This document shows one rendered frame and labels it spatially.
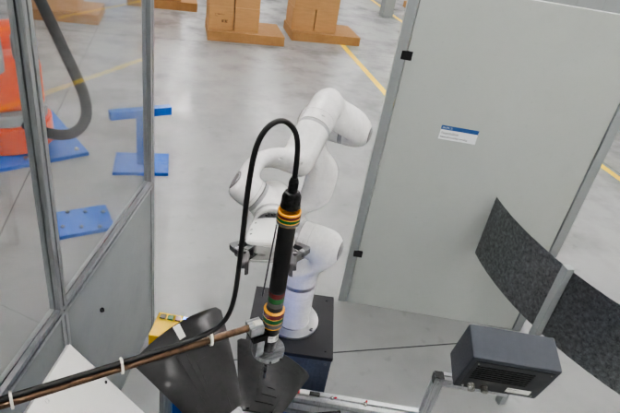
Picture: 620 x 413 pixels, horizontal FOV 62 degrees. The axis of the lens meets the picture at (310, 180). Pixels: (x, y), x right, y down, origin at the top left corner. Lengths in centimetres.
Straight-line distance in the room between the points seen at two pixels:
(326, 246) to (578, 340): 154
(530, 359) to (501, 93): 152
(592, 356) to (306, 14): 731
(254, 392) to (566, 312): 177
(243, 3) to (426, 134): 592
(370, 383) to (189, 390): 194
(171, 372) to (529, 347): 102
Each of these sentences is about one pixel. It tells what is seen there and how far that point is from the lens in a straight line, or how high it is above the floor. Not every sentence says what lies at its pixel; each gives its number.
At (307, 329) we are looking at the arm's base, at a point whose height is 96.
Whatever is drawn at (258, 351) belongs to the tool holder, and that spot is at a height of 147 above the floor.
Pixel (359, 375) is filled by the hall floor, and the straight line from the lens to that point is 309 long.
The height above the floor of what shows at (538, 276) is 80.
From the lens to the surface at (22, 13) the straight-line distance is 144.
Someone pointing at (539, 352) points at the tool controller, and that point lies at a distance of 172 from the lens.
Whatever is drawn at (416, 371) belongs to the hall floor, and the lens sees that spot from 322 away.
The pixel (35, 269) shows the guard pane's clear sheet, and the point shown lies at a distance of 173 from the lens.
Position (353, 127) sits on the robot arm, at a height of 173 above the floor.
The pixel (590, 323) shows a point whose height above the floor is 78.
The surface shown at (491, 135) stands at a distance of 291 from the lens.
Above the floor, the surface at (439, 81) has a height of 155.
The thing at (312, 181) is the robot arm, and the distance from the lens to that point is 159.
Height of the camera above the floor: 232
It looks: 30 degrees down
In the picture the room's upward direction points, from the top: 10 degrees clockwise
